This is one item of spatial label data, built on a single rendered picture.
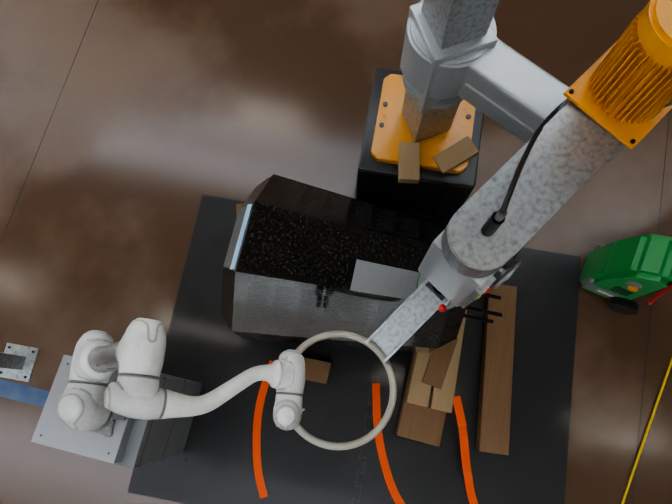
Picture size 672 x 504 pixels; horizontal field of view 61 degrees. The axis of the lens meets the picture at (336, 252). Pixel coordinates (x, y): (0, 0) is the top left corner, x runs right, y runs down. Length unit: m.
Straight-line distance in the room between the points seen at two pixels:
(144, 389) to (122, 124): 2.49
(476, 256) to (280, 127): 2.34
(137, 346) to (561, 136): 1.53
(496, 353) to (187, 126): 2.43
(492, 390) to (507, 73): 1.81
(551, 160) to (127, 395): 1.54
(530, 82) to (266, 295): 1.45
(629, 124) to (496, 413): 1.88
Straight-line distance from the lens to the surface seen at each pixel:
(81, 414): 2.50
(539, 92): 2.32
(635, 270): 3.35
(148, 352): 1.97
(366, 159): 2.94
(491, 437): 3.41
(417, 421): 3.31
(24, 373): 3.90
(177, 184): 3.83
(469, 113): 3.07
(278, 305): 2.71
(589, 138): 2.03
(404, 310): 2.47
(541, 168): 1.93
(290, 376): 2.16
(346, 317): 2.69
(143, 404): 1.97
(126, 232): 3.82
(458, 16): 2.15
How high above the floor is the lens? 3.41
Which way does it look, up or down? 75 degrees down
